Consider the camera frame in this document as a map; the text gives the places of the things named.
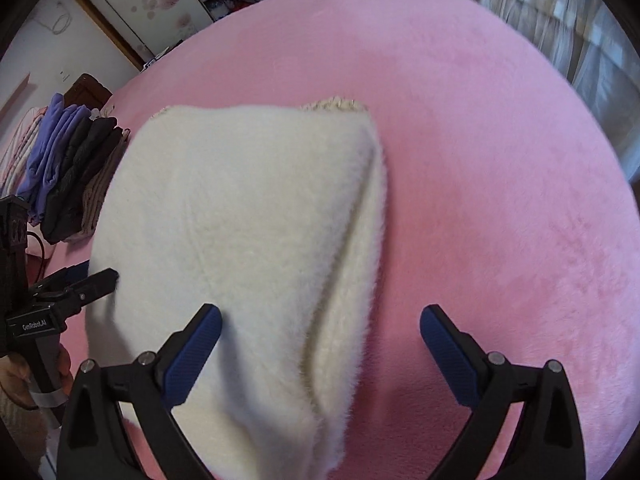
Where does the person's left forearm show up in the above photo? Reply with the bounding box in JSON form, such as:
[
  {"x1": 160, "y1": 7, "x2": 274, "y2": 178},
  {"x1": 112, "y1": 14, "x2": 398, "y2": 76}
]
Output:
[{"x1": 0, "y1": 392, "x2": 57, "y2": 480}]

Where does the grey-brown folded garment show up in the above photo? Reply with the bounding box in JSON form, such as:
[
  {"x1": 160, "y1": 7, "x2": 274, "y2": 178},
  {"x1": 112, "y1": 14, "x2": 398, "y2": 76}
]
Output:
[{"x1": 80, "y1": 137, "x2": 132, "y2": 237}]

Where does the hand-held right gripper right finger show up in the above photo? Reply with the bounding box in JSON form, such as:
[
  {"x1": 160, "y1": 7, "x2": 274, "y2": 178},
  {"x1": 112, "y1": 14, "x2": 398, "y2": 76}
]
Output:
[{"x1": 420, "y1": 304, "x2": 586, "y2": 480}]

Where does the white fluffy cardigan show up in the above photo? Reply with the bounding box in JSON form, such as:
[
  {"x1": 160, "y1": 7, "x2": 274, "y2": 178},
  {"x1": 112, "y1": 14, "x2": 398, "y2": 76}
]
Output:
[{"x1": 84, "y1": 96, "x2": 390, "y2": 480}]

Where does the floral wardrobe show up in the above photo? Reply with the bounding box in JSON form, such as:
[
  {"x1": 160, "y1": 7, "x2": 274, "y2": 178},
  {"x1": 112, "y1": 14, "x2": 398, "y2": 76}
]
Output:
[{"x1": 67, "y1": 0, "x2": 351, "y2": 69}]

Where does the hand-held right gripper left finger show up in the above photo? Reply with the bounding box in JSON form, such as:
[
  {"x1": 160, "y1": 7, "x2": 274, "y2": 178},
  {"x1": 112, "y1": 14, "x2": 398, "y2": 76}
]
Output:
[{"x1": 56, "y1": 302, "x2": 223, "y2": 480}]

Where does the person's left hand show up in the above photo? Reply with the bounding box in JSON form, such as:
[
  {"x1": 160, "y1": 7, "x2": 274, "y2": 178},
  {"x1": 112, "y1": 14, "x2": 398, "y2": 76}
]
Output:
[{"x1": 0, "y1": 352, "x2": 38, "y2": 409}]

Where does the pink bed blanket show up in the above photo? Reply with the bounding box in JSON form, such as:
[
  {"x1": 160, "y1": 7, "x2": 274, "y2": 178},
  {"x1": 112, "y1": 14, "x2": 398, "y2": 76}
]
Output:
[{"x1": 27, "y1": 0, "x2": 640, "y2": 480}]

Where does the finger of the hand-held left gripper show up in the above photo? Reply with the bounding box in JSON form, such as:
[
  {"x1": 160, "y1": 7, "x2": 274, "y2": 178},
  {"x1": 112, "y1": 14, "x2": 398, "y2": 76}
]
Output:
[
  {"x1": 32, "y1": 260, "x2": 93, "y2": 295},
  {"x1": 37, "y1": 268, "x2": 120, "y2": 313}
]

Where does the black cable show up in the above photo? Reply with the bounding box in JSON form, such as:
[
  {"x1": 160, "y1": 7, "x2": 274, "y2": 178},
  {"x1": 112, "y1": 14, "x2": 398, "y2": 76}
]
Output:
[{"x1": 24, "y1": 231, "x2": 52, "y2": 283}]

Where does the stack of folded clothes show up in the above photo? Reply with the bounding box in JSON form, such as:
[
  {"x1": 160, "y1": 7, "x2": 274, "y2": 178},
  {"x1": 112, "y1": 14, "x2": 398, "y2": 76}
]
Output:
[{"x1": 40, "y1": 116, "x2": 132, "y2": 244}]

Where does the dark wooden headboard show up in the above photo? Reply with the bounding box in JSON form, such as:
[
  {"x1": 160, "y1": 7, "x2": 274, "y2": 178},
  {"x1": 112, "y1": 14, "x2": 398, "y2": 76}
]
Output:
[{"x1": 64, "y1": 73, "x2": 114, "y2": 109}]

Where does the pink folded quilt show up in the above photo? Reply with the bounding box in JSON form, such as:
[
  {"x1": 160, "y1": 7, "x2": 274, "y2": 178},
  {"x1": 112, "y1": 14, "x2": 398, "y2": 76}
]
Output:
[{"x1": 0, "y1": 105, "x2": 51, "y2": 192}]

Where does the purple folded garment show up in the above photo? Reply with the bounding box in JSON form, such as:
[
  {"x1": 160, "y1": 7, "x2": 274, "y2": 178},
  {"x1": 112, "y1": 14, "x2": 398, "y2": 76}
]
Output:
[{"x1": 17, "y1": 92, "x2": 94, "y2": 226}]

